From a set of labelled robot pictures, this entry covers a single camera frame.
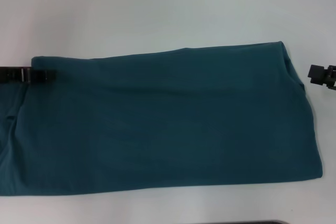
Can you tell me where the teal t-shirt with cream print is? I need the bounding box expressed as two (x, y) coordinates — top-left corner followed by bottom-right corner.
(0, 40), (325, 198)

